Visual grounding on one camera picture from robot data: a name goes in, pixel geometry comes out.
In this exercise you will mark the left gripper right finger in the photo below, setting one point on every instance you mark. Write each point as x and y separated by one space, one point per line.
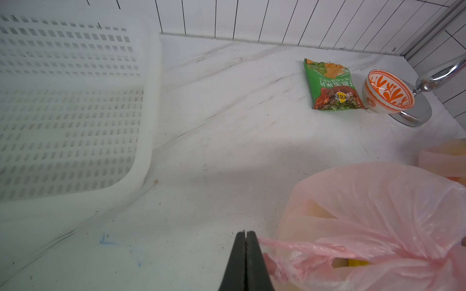
257 277

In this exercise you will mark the white plastic basket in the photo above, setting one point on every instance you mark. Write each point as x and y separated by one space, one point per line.
79 109

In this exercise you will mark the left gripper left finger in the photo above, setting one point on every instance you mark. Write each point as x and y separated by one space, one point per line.
234 278

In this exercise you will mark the pink plastic bag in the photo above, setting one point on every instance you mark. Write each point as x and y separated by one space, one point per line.
447 160
408 223

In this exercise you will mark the chrome wire glass rack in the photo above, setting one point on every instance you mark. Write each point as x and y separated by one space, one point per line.
429 81

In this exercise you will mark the green snack packet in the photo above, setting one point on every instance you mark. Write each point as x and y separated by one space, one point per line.
331 87

